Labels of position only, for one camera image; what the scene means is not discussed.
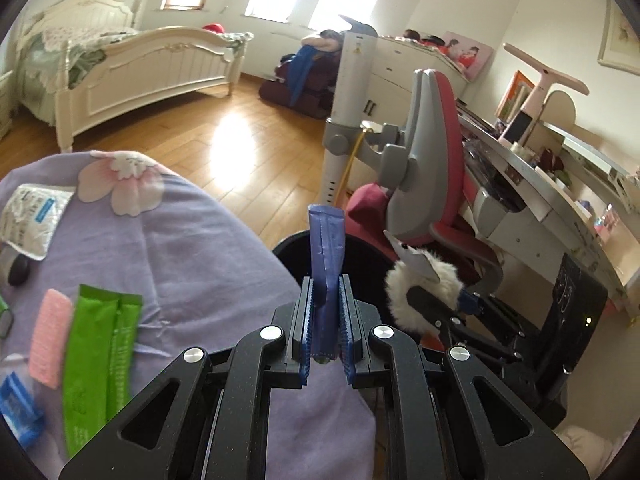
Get black trash bin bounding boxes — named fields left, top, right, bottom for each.
left=272, top=230, right=394, bottom=316

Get grey white height pole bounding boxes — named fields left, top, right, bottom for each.
left=319, top=16, right=393, bottom=206

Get white dresser cabinet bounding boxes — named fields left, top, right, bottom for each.
left=344, top=32, right=471, bottom=191

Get pink sponge strip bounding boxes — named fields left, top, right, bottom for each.
left=28, top=288, right=75, bottom=390

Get curved study desk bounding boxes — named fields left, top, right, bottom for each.
left=457, top=104, right=639, bottom=318

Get dark red armchair with clothes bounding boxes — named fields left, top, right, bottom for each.
left=258, top=29, right=345, bottom=119

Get white bed frame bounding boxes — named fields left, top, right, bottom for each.
left=14, top=0, right=253, bottom=153

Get purple floral table cloth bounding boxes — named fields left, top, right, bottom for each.
left=1, top=151, right=375, bottom=479

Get bright green wrapper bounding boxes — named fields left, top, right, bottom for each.
left=62, top=284, right=143, bottom=456

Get blue wrapper packet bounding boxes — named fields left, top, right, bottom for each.
left=1, top=372, right=44, bottom=448

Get red grey desk chair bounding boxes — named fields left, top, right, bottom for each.
left=346, top=70, right=503, bottom=295

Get white shipping bag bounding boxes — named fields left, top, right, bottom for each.
left=1, top=183, right=76, bottom=261

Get pink desk lamp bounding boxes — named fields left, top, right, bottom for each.
left=499, top=42, right=590, bottom=146

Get purple blue wrapper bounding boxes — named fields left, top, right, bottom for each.
left=308, top=205, right=345, bottom=364

